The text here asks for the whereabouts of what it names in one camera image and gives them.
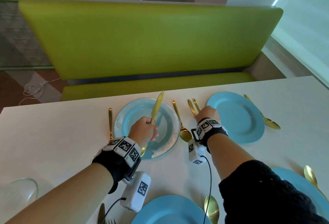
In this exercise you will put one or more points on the person's right hand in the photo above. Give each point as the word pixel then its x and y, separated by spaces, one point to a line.
pixel 208 113

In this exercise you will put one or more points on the person's left hand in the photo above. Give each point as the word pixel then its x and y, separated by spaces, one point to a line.
pixel 140 131

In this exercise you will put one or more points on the person's left fingers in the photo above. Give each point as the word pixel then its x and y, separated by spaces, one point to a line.
pixel 155 132

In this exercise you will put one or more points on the gold table knife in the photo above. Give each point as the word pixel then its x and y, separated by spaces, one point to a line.
pixel 101 213
pixel 191 107
pixel 156 108

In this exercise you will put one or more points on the person's left forearm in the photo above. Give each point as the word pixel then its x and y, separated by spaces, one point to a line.
pixel 69 195

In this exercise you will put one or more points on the person's right forearm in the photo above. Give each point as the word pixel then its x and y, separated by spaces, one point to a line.
pixel 226 154

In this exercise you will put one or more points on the glassy blue plate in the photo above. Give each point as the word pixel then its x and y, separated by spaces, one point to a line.
pixel 168 128

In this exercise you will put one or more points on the gold spoon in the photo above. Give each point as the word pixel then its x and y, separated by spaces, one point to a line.
pixel 212 209
pixel 271 123
pixel 309 175
pixel 184 133

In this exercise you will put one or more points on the left wrist marker band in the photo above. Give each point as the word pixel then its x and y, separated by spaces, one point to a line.
pixel 126 146

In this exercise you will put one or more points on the wrist marker band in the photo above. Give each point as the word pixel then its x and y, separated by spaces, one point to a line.
pixel 126 146
pixel 205 126

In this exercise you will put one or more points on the green bench seat cushion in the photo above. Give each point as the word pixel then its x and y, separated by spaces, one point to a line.
pixel 154 86

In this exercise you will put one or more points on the right wrist marker band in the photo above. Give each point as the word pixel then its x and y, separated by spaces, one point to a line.
pixel 205 126

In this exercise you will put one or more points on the black left wrist wrap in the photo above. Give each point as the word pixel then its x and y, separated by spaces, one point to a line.
pixel 113 164

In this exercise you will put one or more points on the matte blue plate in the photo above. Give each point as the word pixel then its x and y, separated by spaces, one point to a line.
pixel 172 211
pixel 298 185
pixel 241 118

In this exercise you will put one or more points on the green bench backrest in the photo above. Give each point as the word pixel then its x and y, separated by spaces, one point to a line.
pixel 144 38

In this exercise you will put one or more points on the black knit sleeve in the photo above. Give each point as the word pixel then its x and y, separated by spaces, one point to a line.
pixel 262 195

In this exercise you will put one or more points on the white window sill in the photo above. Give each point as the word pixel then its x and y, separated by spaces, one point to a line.
pixel 285 61

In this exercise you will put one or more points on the clear glass bowl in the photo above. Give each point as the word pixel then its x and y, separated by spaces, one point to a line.
pixel 18 193

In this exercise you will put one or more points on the grey textured panel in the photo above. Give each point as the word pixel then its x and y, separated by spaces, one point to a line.
pixel 18 36

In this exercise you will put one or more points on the window with white blind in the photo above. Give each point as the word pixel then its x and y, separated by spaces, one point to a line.
pixel 303 12

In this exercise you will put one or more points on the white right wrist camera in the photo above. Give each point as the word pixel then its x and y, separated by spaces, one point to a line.
pixel 195 151

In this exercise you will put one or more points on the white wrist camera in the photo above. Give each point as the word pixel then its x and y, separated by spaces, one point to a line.
pixel 137 190
pixel 195 151

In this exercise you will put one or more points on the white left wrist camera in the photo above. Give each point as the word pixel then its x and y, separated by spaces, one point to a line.
pixel 137 190

